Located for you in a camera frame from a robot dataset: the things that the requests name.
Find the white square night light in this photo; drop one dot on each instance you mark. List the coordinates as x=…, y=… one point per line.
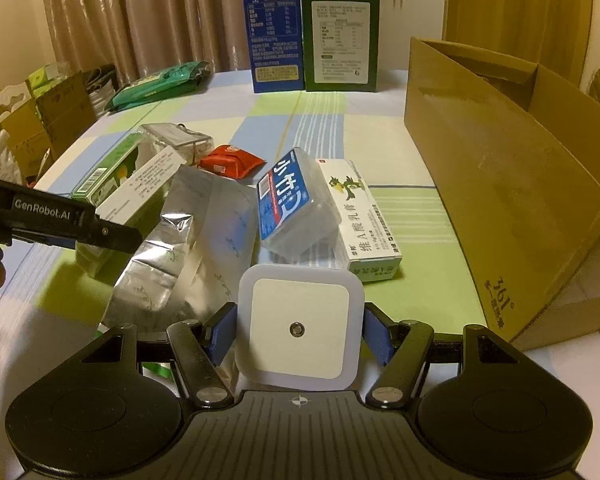
x=299, y=327

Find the white green medicine box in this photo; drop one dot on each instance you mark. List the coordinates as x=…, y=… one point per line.
x=364, y=244

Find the red snack packet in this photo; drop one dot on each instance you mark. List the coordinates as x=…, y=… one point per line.
x=231, y=162

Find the crumpled silver white bag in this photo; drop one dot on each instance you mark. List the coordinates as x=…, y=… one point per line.
x=9, y=169

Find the blue milk carton box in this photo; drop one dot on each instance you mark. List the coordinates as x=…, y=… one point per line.
x=274, y=33

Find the stacked white bowls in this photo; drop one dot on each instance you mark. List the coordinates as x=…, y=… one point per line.
x=101, y=84

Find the clear plastic small box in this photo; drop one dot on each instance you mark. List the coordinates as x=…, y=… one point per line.
x=190, y=144

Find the green tissue boxes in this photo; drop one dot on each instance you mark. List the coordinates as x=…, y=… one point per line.
x=47, y=77

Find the clear box blue label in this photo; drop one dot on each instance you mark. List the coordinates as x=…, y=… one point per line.
x=295, y=207

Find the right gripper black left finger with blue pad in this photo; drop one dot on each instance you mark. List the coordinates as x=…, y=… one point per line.
x=198, y=350

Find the green wet wipes pack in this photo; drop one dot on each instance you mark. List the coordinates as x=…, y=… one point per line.
x=177, y=80

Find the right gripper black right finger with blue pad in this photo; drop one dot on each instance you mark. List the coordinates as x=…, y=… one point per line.
x=400, y=349

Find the white long medicine box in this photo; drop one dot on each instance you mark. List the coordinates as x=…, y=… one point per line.
x=127, y=201

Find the brown cardboard carrier box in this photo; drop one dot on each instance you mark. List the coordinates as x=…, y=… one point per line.
x=48, y=124

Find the dark green carton box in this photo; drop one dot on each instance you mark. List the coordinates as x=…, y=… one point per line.
x=340, y=45

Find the beige curtain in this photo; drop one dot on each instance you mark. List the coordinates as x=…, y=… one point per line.
x=139, y=37

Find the silver foil pouch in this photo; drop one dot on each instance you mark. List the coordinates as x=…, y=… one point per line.
x=190, y=265

